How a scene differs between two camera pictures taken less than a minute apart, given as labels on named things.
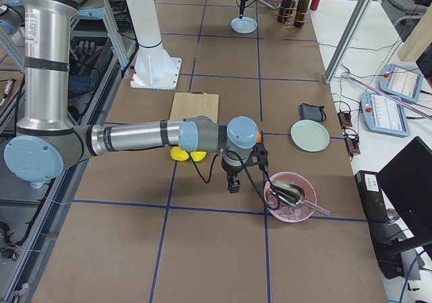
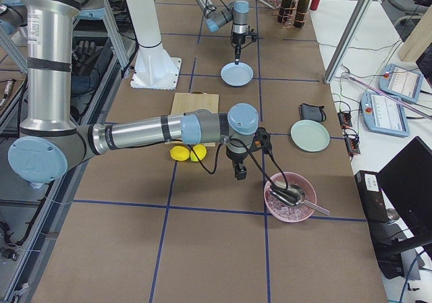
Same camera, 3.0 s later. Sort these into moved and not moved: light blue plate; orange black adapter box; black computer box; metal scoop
Moved: light blue plate
Not moved: orange black adapter box; metal scoop; black computer box
